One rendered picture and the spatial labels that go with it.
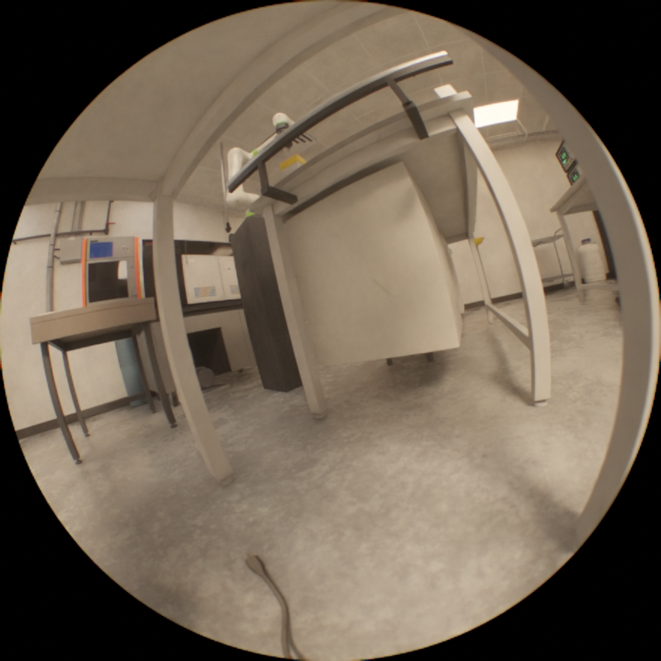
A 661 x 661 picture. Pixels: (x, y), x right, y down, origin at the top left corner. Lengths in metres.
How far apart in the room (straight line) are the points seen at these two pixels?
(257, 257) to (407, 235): 0.99
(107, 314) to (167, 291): 0.74
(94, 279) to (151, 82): 1.09
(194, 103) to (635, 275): 0.70
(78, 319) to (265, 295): 1.08
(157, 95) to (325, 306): 0.83
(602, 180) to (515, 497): 0.44
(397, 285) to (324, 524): 0.66
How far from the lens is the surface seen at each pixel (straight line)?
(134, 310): 1.32
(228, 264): 2.49
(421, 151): 0.94
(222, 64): 0.56
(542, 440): 0.60
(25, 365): 3.32
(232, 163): 1.85
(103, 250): 1.53
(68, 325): 1.32
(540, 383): 0.70
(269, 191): 0.80
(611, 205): 0.25
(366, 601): 0.38
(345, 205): 0.86
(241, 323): 2.28
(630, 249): 0.24
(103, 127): 0.66
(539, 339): 0.66
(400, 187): 0.80
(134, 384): 2.73
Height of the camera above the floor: 0.35
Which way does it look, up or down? 2 degrees down
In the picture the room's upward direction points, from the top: 14 degrees counter-clockwise
